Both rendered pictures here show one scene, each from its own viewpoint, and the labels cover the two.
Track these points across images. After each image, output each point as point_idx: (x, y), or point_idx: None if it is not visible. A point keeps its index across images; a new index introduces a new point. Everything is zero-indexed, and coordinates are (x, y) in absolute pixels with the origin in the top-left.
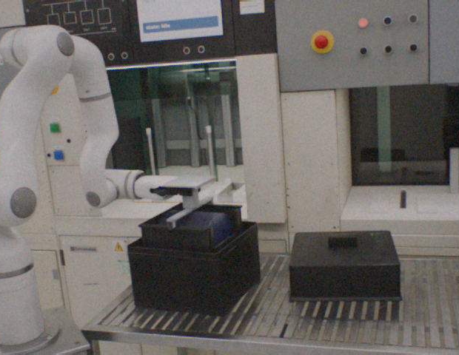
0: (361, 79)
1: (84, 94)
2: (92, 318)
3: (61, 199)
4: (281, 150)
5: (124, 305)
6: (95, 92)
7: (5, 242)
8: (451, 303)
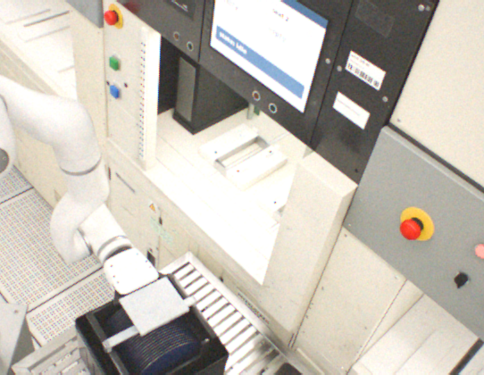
0: (442, 297)
1: (58, 162)
2: (31, 354)
3: (113, 129)
4: (316, 277)
5: (71, 345)
6: (70, 168)
7: None
8: None
